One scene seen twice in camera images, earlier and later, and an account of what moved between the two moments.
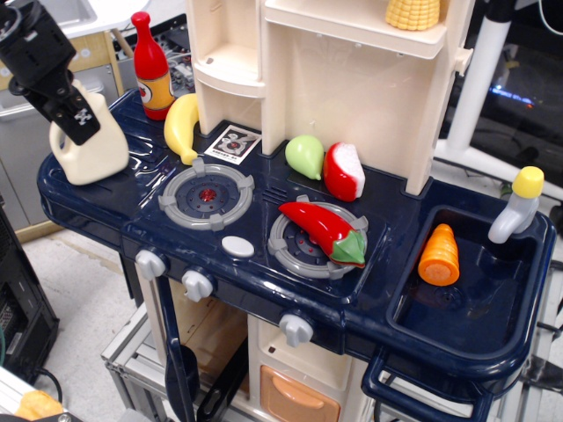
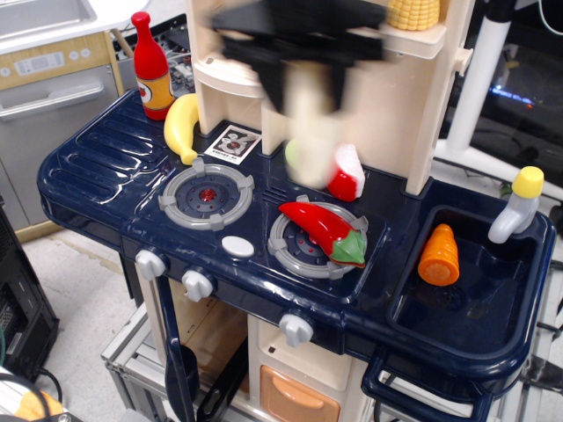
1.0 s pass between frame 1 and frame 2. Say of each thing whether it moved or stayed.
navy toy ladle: stayed
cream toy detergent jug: moved
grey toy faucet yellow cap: stayed
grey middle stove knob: stayed
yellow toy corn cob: stayed
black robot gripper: moved
